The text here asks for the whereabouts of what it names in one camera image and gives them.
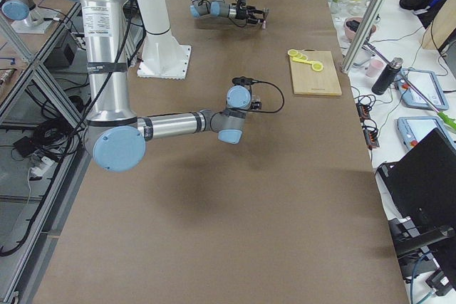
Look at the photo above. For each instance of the blue teach pendant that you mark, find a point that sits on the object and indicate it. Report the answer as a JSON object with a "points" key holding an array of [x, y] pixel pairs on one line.
{"points": [[414, 129], [427, 83]]}

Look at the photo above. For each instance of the steel measuring jigger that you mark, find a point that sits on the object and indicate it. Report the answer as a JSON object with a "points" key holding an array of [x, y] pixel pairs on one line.
{"points": [[265, 15]]}

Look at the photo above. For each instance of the lemon slice end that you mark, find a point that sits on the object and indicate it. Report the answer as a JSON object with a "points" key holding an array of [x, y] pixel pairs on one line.
{"points": [[292, 52]]}

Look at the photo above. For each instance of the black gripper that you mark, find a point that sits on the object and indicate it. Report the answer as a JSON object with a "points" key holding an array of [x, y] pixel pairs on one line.
{"points": [[256, 104], [241, 12]]}

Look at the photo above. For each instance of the near blue teach pendant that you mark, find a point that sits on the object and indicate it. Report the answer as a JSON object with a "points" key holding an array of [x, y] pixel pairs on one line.
{"points": [[414, 129]]}

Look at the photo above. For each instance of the wooden cutting board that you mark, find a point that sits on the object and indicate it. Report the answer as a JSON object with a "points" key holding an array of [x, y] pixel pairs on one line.
{"points": [[305, 81]]}

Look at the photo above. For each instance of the pink bowl with black items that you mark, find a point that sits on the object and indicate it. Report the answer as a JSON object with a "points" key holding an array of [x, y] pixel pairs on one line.
{"points": [[351, 26]]}

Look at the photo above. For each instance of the black water bottle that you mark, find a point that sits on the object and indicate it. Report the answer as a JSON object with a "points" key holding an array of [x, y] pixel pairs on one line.
{"points": [[387, 76]]}

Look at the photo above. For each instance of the white camera pillar base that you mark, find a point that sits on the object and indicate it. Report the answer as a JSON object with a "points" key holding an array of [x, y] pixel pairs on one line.
{"points": [[162, 55]]}

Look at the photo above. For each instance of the yellow plastic spoon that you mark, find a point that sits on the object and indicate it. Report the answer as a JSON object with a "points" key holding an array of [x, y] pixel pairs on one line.
{"points": [[315, 65]]}

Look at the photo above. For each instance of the aluminium frame post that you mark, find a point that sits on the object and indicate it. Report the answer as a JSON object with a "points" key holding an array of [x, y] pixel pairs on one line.
{"points": [[361, 35]]}

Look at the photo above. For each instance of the pink plastic cup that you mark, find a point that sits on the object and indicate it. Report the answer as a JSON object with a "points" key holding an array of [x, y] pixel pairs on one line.
{"points": [[374, 68]]}

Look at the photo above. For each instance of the far blue teach pendant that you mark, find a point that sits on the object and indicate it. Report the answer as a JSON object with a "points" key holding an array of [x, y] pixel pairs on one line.
{"points": [[427, 83]]}

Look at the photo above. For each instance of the black computer monitor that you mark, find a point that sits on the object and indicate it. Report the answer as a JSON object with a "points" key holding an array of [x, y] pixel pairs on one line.
{"points": [[422, 183]]}

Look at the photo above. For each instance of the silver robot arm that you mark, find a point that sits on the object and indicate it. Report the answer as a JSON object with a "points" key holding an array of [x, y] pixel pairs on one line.
{"points": [[220, 8], [115, 136]]}

